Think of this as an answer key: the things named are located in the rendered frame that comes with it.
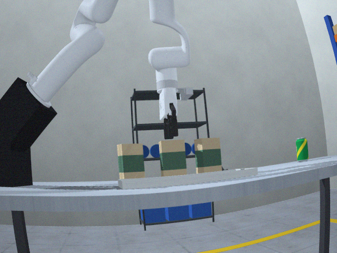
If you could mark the green drink can with yellow stripe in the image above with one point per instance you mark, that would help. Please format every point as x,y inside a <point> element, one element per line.
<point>302,149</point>

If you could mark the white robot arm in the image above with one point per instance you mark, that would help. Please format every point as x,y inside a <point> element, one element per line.
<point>87,40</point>

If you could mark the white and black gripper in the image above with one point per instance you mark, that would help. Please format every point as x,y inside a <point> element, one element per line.
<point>169,111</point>

